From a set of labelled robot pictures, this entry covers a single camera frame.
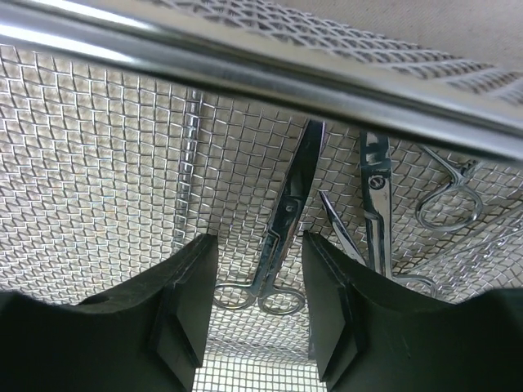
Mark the beige wrapping cloth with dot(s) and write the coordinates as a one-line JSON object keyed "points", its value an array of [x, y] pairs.
{"points": [[487, 31]]}

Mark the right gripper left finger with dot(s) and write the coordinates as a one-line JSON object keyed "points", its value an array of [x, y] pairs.
{"points": [[145, 334]]}

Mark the wire mesh instrument tray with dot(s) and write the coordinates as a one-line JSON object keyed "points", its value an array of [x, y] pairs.
{"points": [[105, 173]]}

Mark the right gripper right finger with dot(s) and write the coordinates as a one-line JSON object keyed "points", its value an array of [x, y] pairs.
{"points": [[371, 334]]}

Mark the steel tweezers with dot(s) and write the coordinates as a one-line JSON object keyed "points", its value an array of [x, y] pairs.
{"points": [[348, 244]]}

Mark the steel scissors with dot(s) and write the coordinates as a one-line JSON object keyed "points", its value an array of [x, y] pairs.
{"points": [[281, 229]]}

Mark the steel ring-handled clamp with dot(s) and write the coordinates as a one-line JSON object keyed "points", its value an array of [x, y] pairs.
{"points": [[376, 184]]}

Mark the steel curved hemostat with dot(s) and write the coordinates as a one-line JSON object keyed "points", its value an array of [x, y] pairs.
{"points": [[454, 204]]}

